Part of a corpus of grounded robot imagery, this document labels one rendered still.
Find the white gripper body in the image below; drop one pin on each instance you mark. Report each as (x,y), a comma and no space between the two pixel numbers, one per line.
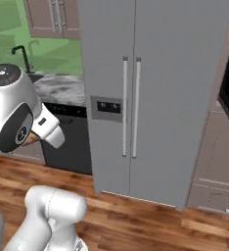
(54,137)

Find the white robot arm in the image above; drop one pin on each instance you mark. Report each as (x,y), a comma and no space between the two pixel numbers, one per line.
(12,98)

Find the black dishwasher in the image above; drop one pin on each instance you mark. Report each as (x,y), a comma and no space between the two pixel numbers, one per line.
(69,147)

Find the pale brown base cupboard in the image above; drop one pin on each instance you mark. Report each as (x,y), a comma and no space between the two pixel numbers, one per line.
(31,152)

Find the dark sink basin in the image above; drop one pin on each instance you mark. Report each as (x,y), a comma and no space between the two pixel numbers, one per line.
(35,77)

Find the dark curved sink tap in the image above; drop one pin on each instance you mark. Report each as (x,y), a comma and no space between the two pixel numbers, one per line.
(23,54)

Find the grey double-door fridge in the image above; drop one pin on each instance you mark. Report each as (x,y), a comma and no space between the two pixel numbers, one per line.
(162,98)

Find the pale brown tall cupboard unit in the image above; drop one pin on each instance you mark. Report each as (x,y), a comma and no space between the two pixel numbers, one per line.
(217,170)

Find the pale brown wall cupboards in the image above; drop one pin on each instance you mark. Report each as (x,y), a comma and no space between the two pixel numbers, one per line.
(39,19)

